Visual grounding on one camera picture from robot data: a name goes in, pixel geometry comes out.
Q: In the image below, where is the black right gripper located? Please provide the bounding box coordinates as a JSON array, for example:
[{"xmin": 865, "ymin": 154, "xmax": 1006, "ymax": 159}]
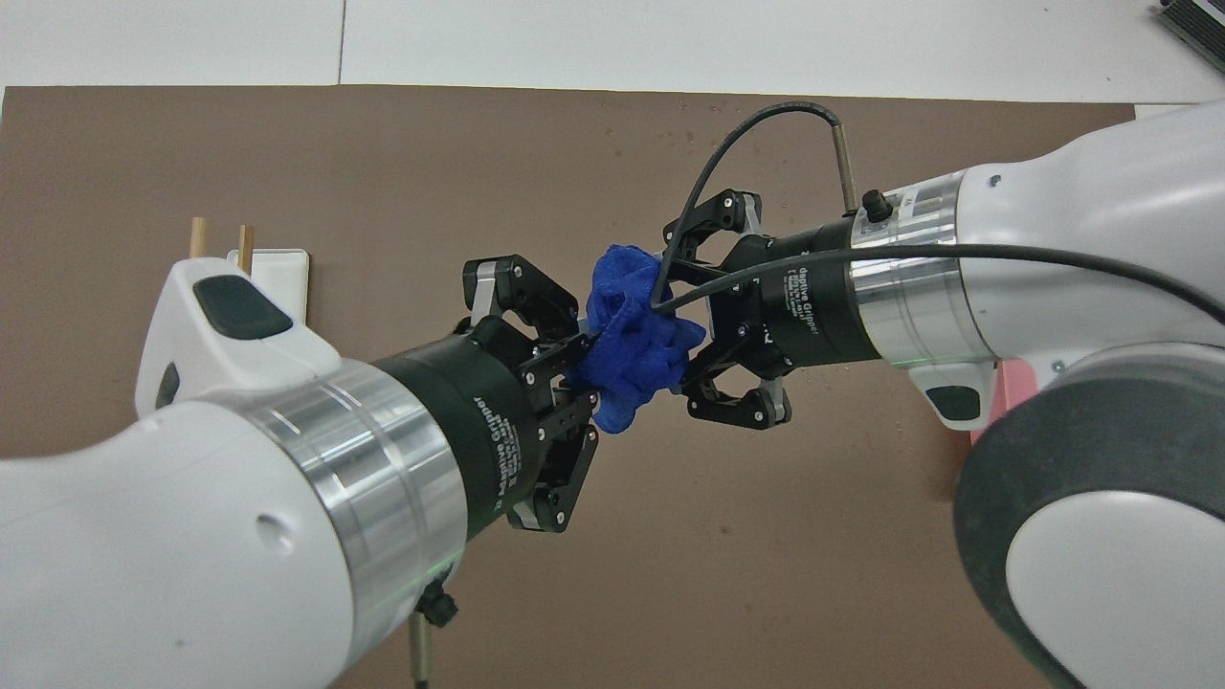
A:
[{"xmin": 662, "ymin": 188, "xmax": 883, "ymax": 432}]

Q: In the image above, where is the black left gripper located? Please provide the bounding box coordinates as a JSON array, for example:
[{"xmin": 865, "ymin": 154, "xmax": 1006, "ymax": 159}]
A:
[{"xmin": 371, "ymin": 254, "xmax": 607, "ymax": 544}]

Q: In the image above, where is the blue towel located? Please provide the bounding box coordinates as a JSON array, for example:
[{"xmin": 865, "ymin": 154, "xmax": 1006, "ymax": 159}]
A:
[{"xmin": 565, "ymin": 243, "xmax": 708, "ymax": 434}]

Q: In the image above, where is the white towel rack base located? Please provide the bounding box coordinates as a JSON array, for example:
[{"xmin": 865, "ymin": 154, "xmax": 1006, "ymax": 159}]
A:
[{"xmin": 226, "ymin": 248, "xmax": 311, "ymax": 328}]

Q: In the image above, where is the brown table mat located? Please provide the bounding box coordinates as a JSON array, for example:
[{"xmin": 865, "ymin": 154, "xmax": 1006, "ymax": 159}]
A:
[{"xmin": 0, "ymin": 84, "xmax": 1140, "ymax": 689}]

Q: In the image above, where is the pink plastic bin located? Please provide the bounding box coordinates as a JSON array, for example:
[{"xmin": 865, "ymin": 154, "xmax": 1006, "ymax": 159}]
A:
[{"xmin": 969, "ymin": 358, "xmax": 1041, "ymax": 447}]

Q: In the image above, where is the grey ribbed device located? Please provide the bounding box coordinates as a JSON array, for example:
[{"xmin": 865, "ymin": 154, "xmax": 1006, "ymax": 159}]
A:
[{"xmin": 1153, "ymin": 0, "xmax": 1225, "ymax": 64}]

